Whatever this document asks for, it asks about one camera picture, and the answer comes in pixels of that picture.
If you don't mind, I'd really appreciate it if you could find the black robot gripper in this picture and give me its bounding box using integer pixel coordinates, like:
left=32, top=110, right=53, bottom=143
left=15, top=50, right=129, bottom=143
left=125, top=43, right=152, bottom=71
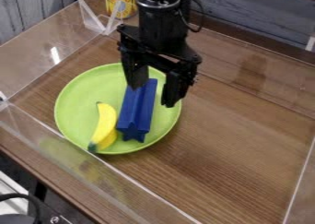
left=117, top=25, right=201, bottom=108

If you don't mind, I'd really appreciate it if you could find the blue star-shaped block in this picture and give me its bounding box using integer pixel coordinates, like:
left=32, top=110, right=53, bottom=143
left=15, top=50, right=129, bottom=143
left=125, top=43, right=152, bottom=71
left=116, top=78, right=157, bottom=143

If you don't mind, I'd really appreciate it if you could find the yellow toy banana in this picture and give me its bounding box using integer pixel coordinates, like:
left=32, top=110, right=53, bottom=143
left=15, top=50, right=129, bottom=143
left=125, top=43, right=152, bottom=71
left=87, top=101, right=117, bottom=153

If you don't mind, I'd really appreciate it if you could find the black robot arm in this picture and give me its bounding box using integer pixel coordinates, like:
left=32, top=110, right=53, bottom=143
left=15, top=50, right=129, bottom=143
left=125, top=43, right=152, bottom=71
left=117, top=0, right=201, bottom=108

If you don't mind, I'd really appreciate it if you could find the green round plate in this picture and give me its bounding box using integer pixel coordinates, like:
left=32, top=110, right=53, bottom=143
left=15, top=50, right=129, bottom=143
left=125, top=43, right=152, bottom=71
left=55, top=63, right=181, bottom=155

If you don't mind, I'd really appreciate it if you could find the yellow labelled tin can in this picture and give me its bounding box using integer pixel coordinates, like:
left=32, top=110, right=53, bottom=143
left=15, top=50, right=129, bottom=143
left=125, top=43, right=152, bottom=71
left=104, top=0, right=136, bottom=18

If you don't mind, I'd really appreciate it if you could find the black device with knob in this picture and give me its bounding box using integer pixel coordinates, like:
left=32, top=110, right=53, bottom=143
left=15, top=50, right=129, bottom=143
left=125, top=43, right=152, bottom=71
left=25, top=193, right=89, bottom=224

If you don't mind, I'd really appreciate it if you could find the clear acrylic tray wall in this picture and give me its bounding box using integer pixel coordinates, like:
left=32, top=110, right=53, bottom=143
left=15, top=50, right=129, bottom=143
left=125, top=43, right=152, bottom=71
left=0, top=5, right=315, bottom=224

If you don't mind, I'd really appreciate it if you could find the black cable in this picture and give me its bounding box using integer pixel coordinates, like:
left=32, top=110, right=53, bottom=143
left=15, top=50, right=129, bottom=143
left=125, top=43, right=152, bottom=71
left=0, top=194, right=43, bottom=224

